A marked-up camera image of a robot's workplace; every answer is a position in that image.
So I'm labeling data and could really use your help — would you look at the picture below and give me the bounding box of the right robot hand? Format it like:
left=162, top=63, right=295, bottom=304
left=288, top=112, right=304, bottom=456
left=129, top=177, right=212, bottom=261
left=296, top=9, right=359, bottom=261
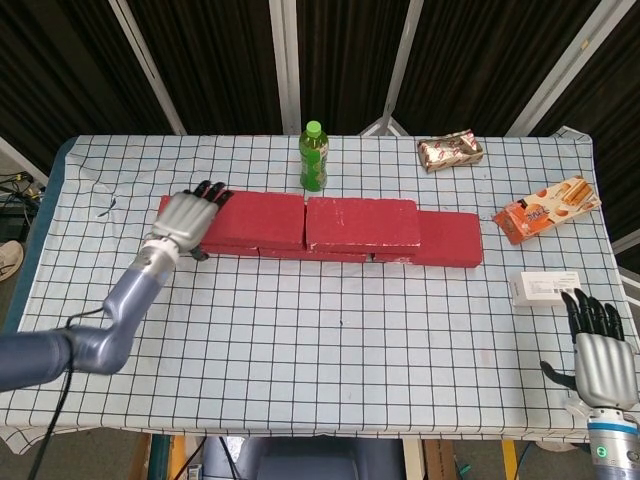
left=540, top=288, right=640, bottom=410

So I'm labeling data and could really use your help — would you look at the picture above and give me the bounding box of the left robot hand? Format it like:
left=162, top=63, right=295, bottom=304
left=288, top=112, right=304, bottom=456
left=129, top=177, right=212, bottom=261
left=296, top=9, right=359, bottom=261
left=149, top=180, right=235, bottom=262

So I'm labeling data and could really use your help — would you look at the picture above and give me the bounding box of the red foam brick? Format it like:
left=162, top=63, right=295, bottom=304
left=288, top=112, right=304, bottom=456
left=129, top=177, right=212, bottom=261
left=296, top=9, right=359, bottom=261
left=305, top=197, right=421, bottom=250
left=372, top=210, right=484, bottom=270
left=158, top=194, right=261, bottom=257
left=257, top=246, right=374, bottom=264
left=199, top=190, right=307, bottom=251

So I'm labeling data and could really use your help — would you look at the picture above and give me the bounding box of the dark robot base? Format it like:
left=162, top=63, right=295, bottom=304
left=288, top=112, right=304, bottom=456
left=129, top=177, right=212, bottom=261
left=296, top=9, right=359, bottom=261
left=199, top=436, right=406, bottom=480

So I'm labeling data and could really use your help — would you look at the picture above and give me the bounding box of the white cardboard box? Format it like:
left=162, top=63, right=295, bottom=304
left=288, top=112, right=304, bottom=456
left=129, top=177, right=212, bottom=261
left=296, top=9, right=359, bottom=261
left=509, top=270, right=584, bottom=307

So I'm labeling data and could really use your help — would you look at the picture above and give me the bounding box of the green tea bottle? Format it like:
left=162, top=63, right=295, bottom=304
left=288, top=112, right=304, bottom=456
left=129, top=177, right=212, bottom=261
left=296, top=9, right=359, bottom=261
left=298, top=120, right=330, bottom=193

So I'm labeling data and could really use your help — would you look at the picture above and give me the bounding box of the orange biscuit box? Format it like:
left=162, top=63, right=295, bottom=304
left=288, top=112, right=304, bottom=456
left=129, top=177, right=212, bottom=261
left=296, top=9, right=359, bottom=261
left=492, top=175, right=603, bottom=246

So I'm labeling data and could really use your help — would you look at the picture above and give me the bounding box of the white shoe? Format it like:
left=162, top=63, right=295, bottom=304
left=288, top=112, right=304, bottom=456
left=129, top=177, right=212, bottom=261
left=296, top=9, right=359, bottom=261
left=0, top=240, right=25, bottom=282

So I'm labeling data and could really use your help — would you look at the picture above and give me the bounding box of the white black checkered tablecloth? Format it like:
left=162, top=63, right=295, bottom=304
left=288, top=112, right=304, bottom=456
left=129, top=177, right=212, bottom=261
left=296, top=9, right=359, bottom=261
left=0, top=127, right=640, bottom=454

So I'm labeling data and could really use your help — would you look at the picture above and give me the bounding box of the gold red snack packet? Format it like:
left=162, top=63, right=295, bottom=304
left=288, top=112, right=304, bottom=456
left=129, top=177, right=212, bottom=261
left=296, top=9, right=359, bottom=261
left=417, top=130, right=485, bottom=175

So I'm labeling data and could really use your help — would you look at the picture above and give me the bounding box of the white frame post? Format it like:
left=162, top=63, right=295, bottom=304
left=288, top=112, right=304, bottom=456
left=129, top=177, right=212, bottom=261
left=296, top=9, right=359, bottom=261
left=268, top=0, right=304, bottom=135
left=503, top=0, right=624, bottom=137
left=110, top=0, right=187, bottom=135
left=359, top=0, right=427, bottom=137

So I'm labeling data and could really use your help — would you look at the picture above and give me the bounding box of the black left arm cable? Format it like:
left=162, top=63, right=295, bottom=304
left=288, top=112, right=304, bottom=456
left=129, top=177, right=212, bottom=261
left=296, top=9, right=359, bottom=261
left=27, top=308, right=109, bottom=480

